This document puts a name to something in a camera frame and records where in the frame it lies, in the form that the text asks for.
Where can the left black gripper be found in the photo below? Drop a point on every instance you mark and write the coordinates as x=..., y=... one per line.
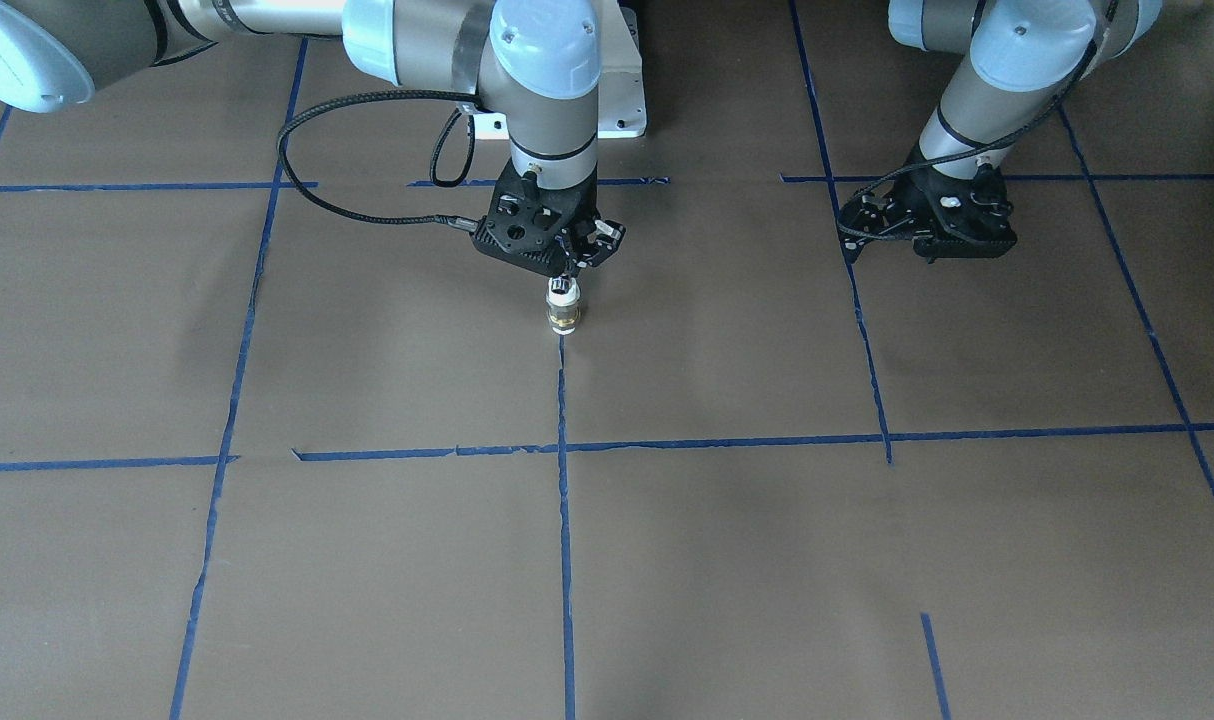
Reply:
x=875, y=214

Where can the white brass PPR fitting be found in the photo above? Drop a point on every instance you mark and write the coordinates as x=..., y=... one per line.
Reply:
x=563, y=297

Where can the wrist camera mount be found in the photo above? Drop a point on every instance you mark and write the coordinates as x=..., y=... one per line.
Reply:
x=523, y=220
x=926, y=199

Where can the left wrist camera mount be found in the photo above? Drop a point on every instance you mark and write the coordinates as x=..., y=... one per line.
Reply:
x=926, y=199

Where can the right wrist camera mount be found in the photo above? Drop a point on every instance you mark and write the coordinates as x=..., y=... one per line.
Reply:
x=523, y=220

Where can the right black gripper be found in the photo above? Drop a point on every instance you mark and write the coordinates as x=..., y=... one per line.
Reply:
x=601, y=238

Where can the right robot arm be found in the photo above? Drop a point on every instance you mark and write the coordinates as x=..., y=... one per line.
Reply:
x=537, y=63

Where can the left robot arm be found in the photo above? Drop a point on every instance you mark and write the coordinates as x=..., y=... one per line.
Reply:
x=1017, y=58

